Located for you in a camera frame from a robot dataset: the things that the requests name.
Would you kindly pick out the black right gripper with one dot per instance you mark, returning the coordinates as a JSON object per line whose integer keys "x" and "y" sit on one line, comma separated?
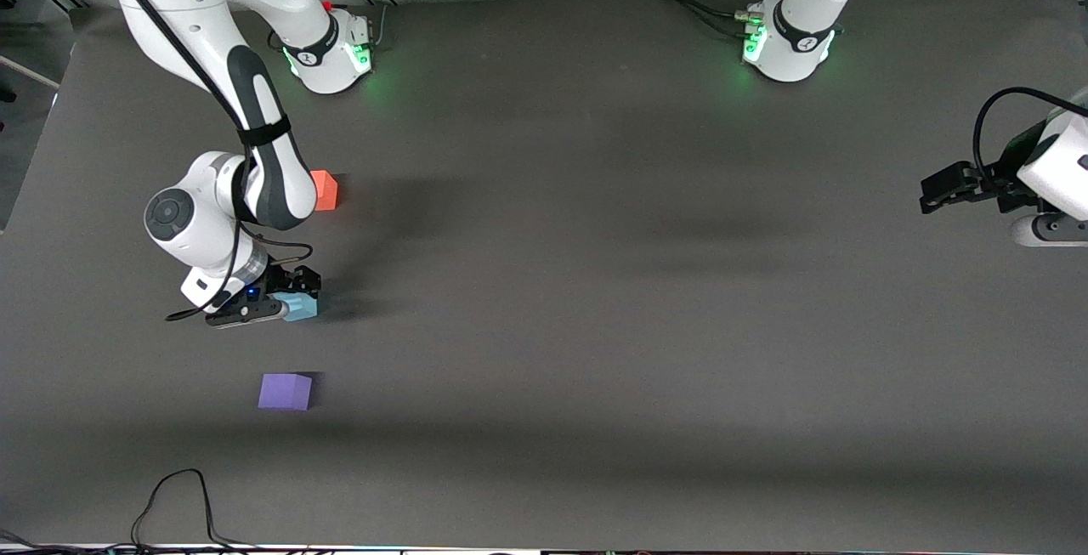
{"x": 283, "y": 280}

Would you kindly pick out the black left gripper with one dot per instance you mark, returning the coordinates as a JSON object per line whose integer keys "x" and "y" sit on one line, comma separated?
{"x": 1009, "y": 177}

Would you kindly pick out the light blue foam block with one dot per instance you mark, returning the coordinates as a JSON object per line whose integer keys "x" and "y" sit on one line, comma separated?
{"x": 302, "y": 309}

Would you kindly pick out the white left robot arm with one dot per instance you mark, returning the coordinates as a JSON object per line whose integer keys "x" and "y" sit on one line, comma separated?
{"x": 799, "y": 36}

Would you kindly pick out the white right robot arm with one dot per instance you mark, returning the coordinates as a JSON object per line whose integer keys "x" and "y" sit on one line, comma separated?
{"x": 195, "y": 28}

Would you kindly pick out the orange foam block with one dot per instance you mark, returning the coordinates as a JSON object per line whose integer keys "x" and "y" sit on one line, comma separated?
{"x": 326, "y": 191}

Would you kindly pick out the purple foam block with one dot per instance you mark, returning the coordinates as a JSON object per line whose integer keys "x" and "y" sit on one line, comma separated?
{"x": 284, "y": 392}

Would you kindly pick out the dark grey table mat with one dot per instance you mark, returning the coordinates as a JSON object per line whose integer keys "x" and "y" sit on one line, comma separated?
{"x": 595, "y": 368}

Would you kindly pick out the thin white rod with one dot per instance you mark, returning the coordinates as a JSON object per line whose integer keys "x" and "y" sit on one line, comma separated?
{"x": 30, "y": 70}

